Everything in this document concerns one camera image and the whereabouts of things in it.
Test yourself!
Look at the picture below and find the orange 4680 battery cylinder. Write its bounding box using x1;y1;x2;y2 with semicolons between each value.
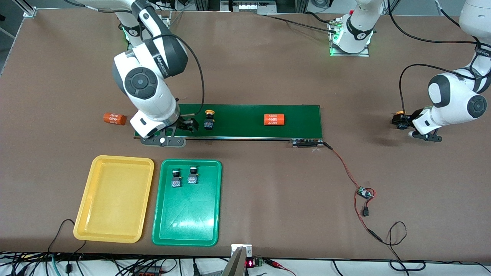
103;112;127;126
264;113;285;126

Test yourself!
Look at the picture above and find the green conveyor belt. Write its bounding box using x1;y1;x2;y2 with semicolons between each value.
133;103;325;148

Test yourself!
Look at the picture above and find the green plastic tray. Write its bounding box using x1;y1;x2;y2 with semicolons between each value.
152;159;222;246

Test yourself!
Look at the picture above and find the yellow plastic tray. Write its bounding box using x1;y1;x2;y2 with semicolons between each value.
73;155;155;244

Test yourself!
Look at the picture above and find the grey box with white lights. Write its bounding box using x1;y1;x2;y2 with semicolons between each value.
221;0;277;15

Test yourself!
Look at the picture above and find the black power strip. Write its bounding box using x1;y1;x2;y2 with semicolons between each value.
132;266;163;276

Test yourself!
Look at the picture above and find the red clip lead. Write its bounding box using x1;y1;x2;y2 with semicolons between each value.
265;259;297;276

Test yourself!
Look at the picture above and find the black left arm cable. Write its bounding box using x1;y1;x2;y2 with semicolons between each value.
387;0;491;115

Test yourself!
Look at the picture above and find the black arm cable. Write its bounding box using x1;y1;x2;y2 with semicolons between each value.
152;34;206;117
387;0;491;115

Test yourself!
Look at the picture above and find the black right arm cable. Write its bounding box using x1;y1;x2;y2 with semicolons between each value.
152;34;206;117

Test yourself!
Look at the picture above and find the red and black wire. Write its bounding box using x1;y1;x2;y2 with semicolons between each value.
324;142;384;243

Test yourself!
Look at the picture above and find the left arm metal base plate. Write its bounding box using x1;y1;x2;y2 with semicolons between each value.
329;19;371;57

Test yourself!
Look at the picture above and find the black looped cable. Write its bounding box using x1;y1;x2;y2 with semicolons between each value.
378;221;426;272

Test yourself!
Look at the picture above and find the black table cable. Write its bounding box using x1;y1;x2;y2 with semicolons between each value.
265;11;336;31

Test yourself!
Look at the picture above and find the silver camera mount bracket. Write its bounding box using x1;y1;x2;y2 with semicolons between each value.
222;244;252;276

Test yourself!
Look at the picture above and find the thin black cable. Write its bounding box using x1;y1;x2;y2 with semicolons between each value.
48;219;87;255

